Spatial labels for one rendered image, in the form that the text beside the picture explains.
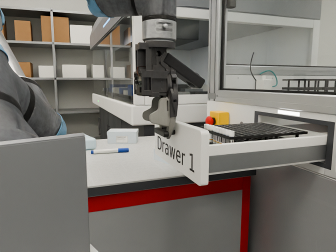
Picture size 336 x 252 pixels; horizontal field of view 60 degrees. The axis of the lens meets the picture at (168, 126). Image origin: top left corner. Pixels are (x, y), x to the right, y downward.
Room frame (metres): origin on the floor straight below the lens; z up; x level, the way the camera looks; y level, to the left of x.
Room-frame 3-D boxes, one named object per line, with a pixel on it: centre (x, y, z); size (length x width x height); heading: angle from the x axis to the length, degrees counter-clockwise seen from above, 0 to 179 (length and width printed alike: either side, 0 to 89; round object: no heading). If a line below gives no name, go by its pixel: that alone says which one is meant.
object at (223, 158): (0.75, -0.22, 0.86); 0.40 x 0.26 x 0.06; 110
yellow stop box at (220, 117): (1.09, -0.19, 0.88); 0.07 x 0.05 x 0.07; 20
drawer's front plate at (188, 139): (0.68, -0.02, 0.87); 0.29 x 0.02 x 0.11; 20
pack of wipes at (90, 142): (1.15, 0.36, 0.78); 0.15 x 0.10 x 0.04; 34
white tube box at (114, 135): (1.27, 0.20, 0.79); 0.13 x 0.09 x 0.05; 90
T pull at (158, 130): (0.67, 0.00, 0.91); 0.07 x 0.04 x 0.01; 20
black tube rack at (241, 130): (0.75, -0.21, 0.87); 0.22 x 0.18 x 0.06; 110
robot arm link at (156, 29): (0.66, 0.02, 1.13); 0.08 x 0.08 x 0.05
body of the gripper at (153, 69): (0.66, 0.03, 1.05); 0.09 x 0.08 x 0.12; 110
